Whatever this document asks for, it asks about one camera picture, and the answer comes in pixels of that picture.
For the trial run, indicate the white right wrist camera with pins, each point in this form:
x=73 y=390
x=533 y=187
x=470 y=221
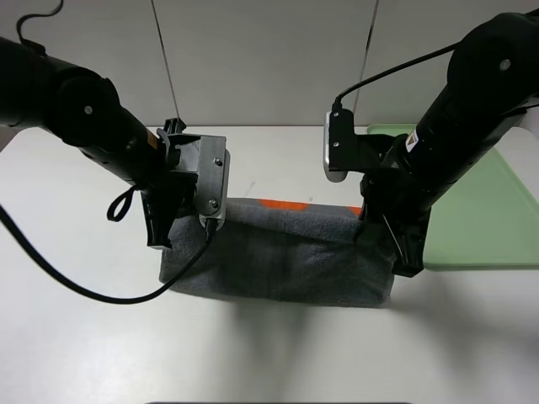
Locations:
x=339 y=145

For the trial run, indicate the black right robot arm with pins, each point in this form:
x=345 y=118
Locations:
x=491 y=77

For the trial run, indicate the grey towel with orange pattern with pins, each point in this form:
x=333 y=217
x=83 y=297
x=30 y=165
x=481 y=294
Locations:
x=292 y=252

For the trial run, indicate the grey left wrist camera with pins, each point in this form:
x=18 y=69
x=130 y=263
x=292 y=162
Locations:
x=207 y=158

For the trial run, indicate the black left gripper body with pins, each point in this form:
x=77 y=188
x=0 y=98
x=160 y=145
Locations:
x=170 y=185

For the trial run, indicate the light green plastic tray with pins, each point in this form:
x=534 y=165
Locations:
x=489 y=218

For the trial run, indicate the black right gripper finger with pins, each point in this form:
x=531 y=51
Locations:
x=370 y=224
x=408 y=243

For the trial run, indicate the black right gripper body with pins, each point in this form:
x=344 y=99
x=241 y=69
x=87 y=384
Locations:
x=393 y=195

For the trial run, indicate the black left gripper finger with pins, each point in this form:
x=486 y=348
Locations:
x=159 y=217

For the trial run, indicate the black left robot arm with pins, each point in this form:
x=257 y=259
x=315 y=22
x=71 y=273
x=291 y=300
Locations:
x=83 y=110

